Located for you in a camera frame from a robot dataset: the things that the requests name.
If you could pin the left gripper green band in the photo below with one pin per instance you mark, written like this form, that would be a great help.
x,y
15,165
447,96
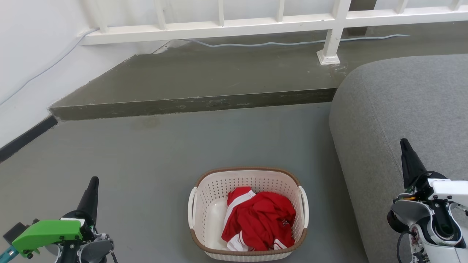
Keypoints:
x,y
47,232

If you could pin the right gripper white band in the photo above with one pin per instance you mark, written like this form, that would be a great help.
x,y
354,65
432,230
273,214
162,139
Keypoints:
x,y
448,190

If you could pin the white laundry basket brown rim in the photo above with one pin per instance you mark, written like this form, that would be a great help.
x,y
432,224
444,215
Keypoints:
x,y
212,219

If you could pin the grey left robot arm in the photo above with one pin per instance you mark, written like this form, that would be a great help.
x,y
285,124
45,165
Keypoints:
x,y
95,250

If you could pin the grey fabric sofa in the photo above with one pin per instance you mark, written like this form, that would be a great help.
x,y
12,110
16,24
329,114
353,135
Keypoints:
x,y
402,102

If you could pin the red and white garment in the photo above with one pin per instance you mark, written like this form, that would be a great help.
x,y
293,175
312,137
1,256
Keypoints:
x,y
263,219

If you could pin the white wooden railing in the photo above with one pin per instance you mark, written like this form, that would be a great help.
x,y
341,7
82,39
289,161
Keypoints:
x,y
219,26

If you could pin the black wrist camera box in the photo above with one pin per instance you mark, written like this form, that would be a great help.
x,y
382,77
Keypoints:
x,y
14,231

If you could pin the black wall baseboard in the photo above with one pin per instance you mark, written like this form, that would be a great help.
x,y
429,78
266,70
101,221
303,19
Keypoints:
x,y
25,138

